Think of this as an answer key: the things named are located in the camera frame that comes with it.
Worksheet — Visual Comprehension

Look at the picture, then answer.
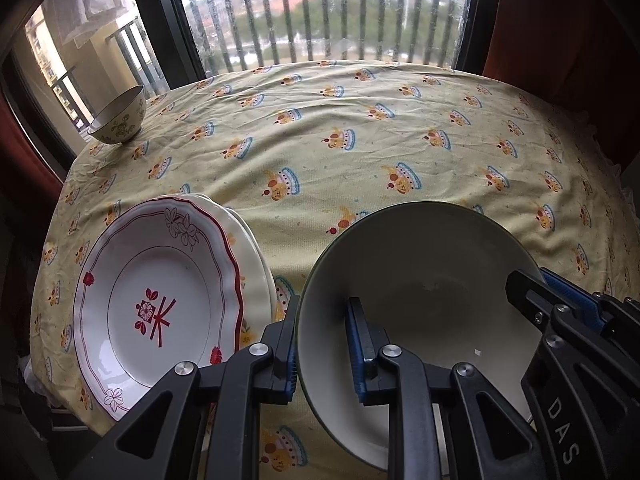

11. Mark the grey-green ceramic bowl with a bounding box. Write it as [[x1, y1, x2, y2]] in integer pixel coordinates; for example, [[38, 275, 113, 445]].
[[295, 201, 548, 471]]

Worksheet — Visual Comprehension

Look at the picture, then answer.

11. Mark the dark window frame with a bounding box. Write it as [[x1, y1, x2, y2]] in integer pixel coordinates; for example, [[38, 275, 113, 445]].
[[125, 0, 488, 96]]

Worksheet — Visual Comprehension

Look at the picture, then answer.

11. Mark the white hanging cloth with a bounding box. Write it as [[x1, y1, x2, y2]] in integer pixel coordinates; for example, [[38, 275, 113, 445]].
[[42, 0, 133, 48]]

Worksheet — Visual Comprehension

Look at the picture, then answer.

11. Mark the cream plate with yellow flowers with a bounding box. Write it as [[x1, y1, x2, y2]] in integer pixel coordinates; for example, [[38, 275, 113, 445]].
[[170, 192, 278, 356]]

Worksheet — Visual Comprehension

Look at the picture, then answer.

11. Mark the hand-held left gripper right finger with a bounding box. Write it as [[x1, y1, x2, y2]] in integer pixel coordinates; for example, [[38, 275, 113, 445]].
[[348, 297, 546, 480]]

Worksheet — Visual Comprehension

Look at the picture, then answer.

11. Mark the yellow printed tablecloth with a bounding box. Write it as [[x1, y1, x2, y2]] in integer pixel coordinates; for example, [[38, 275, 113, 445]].
[[30, 59, 633, 480]]

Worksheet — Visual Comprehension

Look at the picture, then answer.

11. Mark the cream floral bowl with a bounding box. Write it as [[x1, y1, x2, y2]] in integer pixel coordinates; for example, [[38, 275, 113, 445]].
[[87, 85, 147, 145]]

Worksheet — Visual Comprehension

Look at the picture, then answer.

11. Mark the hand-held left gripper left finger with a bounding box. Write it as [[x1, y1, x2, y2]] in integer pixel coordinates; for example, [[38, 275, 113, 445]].
[[67, 295, 301, 480]]

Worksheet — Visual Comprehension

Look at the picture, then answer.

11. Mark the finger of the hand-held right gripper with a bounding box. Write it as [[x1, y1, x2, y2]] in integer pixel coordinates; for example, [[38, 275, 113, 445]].
[[542, 267, 640, 341], [506, 270, 603, 346]]

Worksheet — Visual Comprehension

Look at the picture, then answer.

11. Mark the white plate with red pattern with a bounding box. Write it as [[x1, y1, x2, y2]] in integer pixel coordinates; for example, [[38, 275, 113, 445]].
[[72, 197, 246, 421]]

